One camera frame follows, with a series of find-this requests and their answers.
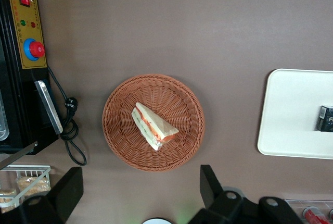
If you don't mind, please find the black sealing machine yellow panel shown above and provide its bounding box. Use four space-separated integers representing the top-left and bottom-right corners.
0 0 59 156

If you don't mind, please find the black power cable with plug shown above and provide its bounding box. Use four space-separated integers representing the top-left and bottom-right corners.
47 66 87 167

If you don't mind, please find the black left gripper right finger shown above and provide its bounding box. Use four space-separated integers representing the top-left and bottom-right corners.
199 165 224 209

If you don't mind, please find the triangle sandwich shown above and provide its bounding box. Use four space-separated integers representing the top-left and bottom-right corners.
131 102 180 151

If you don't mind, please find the red emergency stop button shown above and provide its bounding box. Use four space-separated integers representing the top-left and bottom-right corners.
23 38 46 62

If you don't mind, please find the silver lever bar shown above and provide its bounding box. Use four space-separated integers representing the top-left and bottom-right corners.
0 141 39 170

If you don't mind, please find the white wire rack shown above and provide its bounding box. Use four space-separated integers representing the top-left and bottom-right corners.
0 165 52 213

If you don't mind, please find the clear acrylic bottle rack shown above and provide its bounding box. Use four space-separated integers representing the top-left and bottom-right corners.
284 198 333 224

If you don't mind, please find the silver metal handle bar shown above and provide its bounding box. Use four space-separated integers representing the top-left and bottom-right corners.
34 80 64 135

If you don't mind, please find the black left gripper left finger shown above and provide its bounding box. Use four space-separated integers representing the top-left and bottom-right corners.
48 167 84 222

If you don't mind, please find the red cola bottle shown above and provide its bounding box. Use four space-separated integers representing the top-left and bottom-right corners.
302 206 331 224

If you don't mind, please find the cream plastic tray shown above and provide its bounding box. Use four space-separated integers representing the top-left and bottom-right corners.
257 68 333 160

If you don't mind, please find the bagged rice cracker snack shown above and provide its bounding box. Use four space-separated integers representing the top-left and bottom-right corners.
0 188 18 214
16 176 52 196

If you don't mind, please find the small black box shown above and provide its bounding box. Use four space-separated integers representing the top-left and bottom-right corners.
315 105 333 133

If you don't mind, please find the round brown wicker basket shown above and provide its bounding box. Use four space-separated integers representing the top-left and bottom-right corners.
101 73 206 172

